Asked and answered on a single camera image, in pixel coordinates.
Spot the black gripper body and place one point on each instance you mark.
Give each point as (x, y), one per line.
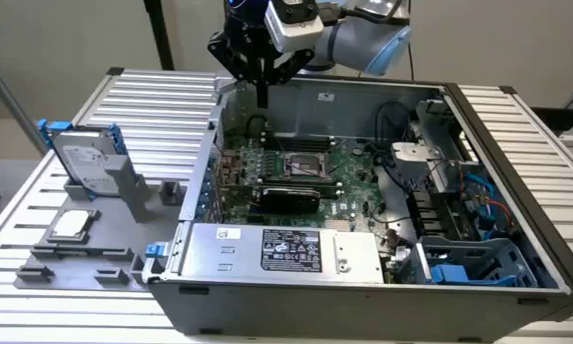
(243, 28)

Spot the hard disk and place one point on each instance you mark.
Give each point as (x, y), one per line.
(83, 157)

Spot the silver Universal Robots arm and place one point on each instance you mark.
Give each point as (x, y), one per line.
(357, 39)

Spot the blue disk caddy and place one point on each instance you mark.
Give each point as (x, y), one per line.
(451, 276)

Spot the CPU socket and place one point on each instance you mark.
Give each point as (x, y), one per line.
(305, 165)

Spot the green motherboard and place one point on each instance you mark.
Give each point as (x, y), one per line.
(353, 179)

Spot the grey drive cage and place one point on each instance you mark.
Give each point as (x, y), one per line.
(425, 154)

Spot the black graphics card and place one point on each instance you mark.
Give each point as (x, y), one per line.
(288, 200)

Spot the silver chipset heatsink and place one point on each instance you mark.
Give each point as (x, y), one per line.
(339, 225)

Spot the grey parts rack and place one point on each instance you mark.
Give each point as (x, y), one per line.
(119, 229)

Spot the silver power supply unit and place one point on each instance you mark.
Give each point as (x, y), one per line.
(248, 258)

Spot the silver CPU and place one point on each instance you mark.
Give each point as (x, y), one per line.
(73, 222)

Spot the blue case latch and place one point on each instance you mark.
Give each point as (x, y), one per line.
(155, 250)

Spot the blue drive cage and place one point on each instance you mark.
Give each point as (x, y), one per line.
(477, 251)

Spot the open black PC case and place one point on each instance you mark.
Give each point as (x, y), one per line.
(315, 311)

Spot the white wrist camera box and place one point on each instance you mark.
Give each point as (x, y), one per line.
(291, 25)

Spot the black stand post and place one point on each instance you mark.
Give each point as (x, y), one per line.
(160, 32)

